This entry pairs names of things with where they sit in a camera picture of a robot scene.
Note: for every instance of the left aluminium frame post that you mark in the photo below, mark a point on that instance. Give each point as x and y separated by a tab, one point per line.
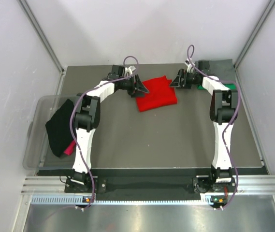
40	33

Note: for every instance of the folded green t shirt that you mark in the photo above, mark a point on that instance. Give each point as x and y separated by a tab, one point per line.
230	86

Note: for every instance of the black t shirt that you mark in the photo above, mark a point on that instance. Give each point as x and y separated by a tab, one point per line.
58	129

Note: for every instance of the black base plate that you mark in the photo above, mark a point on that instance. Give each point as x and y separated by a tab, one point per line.
136	186

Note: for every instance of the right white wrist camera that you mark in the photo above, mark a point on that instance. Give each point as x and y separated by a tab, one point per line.
190	65

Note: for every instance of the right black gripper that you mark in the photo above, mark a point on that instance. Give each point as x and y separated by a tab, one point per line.
178	83

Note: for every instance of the red t shirt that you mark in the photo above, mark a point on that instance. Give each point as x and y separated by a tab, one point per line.
160	94

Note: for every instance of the folded grey t shirt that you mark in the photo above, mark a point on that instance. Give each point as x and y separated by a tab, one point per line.
223	69

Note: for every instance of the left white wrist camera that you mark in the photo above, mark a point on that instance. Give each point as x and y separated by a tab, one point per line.
129	71

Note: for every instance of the clear plastic bin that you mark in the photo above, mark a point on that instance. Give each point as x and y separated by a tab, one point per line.
38	154

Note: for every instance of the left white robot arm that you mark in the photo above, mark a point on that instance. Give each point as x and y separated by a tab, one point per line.
86	117

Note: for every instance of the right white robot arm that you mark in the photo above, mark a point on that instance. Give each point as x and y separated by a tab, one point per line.
224	107

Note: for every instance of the right aluminium frame post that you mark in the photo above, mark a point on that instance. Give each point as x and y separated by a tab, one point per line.
254	33

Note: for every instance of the aluminium frame post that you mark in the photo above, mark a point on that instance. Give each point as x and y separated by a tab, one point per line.
40	33
254	33

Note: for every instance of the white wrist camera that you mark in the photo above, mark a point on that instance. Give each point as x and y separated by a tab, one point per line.
190	65
129	71

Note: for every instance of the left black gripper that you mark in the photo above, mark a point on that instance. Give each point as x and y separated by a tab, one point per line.
137	89

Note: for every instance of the pink t shirt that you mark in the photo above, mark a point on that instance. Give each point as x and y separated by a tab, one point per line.
70	149

